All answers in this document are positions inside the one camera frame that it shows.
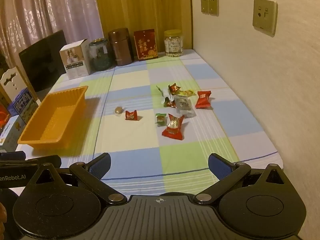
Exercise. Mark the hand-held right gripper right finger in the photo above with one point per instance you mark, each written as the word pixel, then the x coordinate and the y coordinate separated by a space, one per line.
pixel 220 166

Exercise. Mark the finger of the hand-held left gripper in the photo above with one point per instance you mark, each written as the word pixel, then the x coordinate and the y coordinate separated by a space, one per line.
pixel 12 156
pixel 53 160

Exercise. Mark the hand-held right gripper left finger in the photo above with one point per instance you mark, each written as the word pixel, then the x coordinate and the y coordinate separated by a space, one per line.
pixel 98 166

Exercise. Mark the orange plastic tray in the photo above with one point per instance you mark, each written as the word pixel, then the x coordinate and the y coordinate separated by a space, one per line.
pixel 55 120

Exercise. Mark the brown cake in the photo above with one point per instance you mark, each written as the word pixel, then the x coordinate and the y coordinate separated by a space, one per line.
pixel 118 110

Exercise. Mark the large red candy packet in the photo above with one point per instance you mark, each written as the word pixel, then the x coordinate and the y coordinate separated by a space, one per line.
pixel 173 128

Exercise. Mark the small red candy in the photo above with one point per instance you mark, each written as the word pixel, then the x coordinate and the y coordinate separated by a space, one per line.
pixel 131 115

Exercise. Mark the red snack packet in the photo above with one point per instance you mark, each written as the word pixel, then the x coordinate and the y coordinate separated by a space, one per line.
pixel 203 99

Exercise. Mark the silver snack packet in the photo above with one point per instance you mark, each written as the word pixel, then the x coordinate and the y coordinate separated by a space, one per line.
pixel 184 105

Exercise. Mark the green candy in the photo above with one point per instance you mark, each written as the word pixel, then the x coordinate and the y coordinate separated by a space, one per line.
pixel 160 119

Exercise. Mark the yellow candy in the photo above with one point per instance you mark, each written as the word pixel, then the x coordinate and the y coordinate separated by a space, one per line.
pixel 187 93

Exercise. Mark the red gold candy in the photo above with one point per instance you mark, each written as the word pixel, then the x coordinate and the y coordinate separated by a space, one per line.
pixel 174 88

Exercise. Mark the person's left hand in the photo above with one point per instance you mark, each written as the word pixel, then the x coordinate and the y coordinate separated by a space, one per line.
pixel 2 217

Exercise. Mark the light blue box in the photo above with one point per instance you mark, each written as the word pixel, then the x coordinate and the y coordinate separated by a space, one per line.
pixel 11 132

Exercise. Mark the red gift bag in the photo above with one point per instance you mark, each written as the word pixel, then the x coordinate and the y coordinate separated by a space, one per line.
pixel 3 117

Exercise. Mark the blue carton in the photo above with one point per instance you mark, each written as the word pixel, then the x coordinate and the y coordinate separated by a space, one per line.
pixel 23 106

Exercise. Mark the white product box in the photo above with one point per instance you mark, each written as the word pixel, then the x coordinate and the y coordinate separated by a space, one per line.
pixel 75 60

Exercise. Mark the glass jar with dark contents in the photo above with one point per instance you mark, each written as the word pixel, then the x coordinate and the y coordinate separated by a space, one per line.
pixel 100 55

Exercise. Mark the brown metal canister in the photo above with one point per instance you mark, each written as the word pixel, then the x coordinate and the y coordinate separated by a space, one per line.
pixel 121 47

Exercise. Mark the clear plastic jar yellow lid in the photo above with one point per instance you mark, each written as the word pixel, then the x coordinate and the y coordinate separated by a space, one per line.
pixel 173 45

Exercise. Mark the red gift box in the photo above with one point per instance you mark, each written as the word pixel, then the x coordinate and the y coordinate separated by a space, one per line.
pixel 146 45

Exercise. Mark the pink sheer curtain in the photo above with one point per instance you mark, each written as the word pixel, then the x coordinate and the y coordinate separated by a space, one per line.
pixel 50 5

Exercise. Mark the yellow curtain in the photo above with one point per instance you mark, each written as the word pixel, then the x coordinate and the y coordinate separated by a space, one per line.
pixel 140 5

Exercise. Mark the beige antenna wall outlet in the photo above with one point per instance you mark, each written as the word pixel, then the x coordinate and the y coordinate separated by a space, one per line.
pixel 265 16

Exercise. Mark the beige wall socket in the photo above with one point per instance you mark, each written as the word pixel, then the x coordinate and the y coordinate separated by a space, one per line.
pixel 213 5
pixel 204 4

